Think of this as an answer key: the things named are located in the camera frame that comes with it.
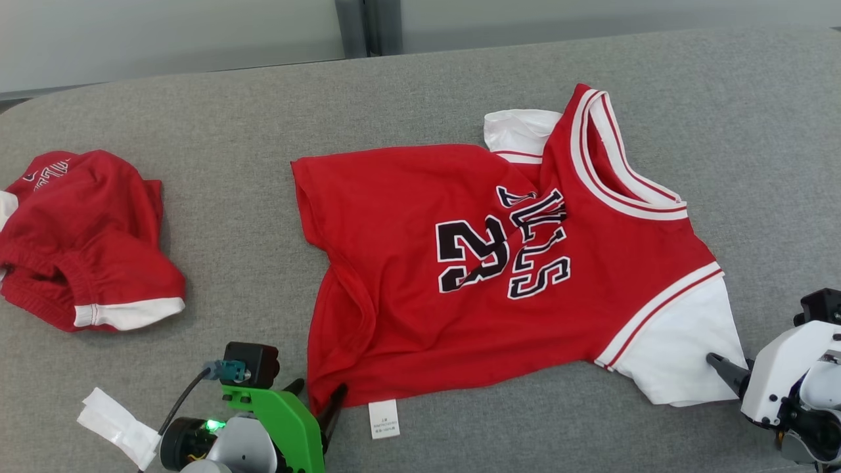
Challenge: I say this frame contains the grey fabric sofa seat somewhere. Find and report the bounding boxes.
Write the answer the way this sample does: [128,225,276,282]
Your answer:
[0,26,841,473]

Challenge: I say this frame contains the white left cable paper label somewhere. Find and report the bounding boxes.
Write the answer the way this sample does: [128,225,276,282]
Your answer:
[77,387,161,471]

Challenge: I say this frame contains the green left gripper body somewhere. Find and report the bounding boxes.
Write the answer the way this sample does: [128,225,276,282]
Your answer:
[222,385,327,473]

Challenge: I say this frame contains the grey double partition post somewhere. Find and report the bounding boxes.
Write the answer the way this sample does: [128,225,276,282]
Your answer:
[335,0,403,59]

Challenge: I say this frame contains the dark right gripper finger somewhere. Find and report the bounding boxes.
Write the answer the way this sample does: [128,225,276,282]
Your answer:
[706,353,752,399]

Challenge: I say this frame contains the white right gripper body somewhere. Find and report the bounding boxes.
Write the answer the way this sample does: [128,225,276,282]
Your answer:
[741,321,841,428]

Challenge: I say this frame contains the red shorts with white trim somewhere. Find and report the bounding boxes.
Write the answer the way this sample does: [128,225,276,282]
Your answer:
[0,150,187,333]

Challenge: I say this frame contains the red basketball jersey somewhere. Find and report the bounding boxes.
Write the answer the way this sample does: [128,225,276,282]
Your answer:
[291,83,750,440]

